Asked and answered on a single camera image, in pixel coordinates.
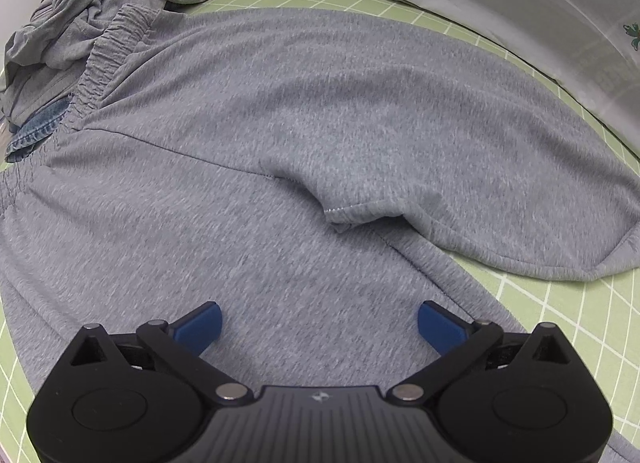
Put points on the blue denim garment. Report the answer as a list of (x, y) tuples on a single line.
[(35, 132)]

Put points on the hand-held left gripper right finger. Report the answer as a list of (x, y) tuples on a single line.
[(439, 325)]

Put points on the pile of grey clothes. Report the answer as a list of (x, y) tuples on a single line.
[(95, 8)]

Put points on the grey sweat shorts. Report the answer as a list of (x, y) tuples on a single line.
[(280, 183)]

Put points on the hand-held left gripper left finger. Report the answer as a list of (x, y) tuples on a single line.
[(202, 324)]

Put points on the green grid cutting mat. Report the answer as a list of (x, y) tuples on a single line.
[(565, 338)]

